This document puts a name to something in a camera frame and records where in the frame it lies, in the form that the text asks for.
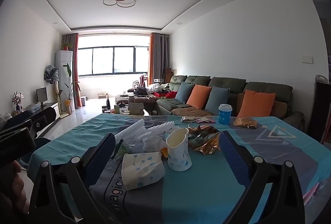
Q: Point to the green plastic wrapper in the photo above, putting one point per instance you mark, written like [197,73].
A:
[121,150]

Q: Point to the green sofa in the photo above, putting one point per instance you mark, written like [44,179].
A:
[261,86]

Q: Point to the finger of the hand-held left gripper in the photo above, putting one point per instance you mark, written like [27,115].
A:
[42,124]

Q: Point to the orange peel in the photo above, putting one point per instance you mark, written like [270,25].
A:
[164,152]

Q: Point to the blue cup with white lid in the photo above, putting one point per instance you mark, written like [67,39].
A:
[224,115]

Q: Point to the crushed blue-dotted paper cup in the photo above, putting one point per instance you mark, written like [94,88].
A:
[141,169]

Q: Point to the white tissue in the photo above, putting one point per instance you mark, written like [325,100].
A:
[152,143]

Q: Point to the blue vase with small tree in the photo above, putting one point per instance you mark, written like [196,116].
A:
[17,99]

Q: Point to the gold foil wrapper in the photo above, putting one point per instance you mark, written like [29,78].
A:
[205,141]

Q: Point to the black monitor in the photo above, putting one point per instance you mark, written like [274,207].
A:
[42,94]

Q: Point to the cloth-covered floor fan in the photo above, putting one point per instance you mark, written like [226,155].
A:
[51,74]

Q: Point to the white blue-dotted paper cup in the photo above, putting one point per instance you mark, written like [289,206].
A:
[178,154]

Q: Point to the grey and orange curtain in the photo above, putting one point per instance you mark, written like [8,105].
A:
[73,71]
[157,58]

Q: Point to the orange cushion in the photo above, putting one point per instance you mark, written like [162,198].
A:
[256,103]
[199,96]

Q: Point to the person's left hand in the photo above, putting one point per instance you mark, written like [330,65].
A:
[20,187]

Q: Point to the blue cushion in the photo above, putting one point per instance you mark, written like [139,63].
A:
[218,97]
[184,92]

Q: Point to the brown cardboard box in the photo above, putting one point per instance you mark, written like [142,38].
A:
[168,74]

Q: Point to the brown paper trash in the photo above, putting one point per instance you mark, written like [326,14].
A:
[245,123]

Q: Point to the brown snack wrapper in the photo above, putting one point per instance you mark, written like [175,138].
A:
[187,119]

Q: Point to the dark tall appliance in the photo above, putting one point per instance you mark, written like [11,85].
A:
[323,110]

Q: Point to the wide window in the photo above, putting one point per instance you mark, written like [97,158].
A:
[113,61]

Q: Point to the small white bin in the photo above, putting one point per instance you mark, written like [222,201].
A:
[83,101]

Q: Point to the small potted plant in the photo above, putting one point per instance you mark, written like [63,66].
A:
[66,46]

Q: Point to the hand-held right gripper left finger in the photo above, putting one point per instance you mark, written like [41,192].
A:
[99,154]

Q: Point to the small wooden stool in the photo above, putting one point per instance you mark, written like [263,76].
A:
[103,95]

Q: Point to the white wall switch plate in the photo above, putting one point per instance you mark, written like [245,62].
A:
[306,59]

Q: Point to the red cloth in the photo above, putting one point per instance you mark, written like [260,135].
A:
[172,95]

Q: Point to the clear plastic bag bundle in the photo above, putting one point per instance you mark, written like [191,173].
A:
[35,108]

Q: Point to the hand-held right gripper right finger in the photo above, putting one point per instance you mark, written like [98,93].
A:
[234,159]

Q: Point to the white tower air conditioner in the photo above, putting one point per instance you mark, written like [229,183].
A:
[63,71]

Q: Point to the pink snack wrapper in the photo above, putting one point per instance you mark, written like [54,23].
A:
[204,120]

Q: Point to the pile of clothes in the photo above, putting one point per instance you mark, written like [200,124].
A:
[141,90]

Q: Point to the teal plastic trash bin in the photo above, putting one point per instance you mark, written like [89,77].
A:
[42,141]

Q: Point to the white foam fruit net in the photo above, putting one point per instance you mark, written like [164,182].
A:
[134,130]

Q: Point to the brown seat blanket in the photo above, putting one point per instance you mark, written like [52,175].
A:
[188,111]

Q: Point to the teal and grey tablecloth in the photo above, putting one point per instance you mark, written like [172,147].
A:
[206,193]

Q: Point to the white and black TV cabinet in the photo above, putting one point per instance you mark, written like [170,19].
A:
[55,116]

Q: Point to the large-leaf plant in yellow pot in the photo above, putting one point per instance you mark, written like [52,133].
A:
[69,89]

